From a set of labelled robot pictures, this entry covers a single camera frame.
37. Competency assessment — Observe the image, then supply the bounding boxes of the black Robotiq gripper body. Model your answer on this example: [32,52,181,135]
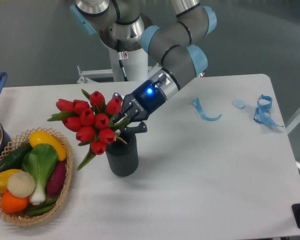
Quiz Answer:
[121,80,166,122]

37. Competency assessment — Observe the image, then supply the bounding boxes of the yellow bell pepper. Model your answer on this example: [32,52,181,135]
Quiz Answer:
[0,169,22,194]

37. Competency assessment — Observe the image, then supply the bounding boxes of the green bok choy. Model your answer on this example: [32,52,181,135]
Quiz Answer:
[21,143,58,206]

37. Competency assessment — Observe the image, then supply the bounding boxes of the blue tangled ribbon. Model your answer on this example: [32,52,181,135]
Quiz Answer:
[253,94,284,127]

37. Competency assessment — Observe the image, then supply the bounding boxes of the cream white garlic bulb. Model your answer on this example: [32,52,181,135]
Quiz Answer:
[7,171,36,198]

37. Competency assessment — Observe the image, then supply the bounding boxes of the small blue cap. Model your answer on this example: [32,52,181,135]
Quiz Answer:
[232,99,246,110]

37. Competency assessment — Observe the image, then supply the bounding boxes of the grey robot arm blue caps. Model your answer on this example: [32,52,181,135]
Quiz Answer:
[70,0,217,133]

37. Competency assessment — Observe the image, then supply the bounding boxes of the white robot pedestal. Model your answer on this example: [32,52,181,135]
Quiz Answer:
[77,48,161,84]

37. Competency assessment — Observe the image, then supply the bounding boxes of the woven wicker basket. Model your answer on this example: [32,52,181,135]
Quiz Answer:
[0,127,74,226]

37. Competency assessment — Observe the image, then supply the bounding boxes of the red tulip bouquet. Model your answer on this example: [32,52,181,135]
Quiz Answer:
[48,89,130,171]

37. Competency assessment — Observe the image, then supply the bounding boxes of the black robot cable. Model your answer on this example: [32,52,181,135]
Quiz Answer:
[116,39,129,82]

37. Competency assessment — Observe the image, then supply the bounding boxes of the green bean pods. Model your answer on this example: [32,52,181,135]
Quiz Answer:
[25,198,57,217]

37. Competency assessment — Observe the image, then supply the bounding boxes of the purple sweet potato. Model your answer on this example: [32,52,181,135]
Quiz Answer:
[46,161,66,195]

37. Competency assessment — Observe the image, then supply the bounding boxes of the dark green cucumber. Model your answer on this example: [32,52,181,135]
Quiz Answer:
[0,142,33,173]

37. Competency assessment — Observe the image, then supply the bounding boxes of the curved blue ribbon strip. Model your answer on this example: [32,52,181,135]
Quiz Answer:
[191,97,222,122]

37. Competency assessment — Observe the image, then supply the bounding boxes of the orange fruit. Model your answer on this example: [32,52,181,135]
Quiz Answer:
[0,192,29,214]

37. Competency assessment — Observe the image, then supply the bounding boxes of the dark grey ribbed vase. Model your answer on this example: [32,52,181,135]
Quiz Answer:
[105,133,139,177]

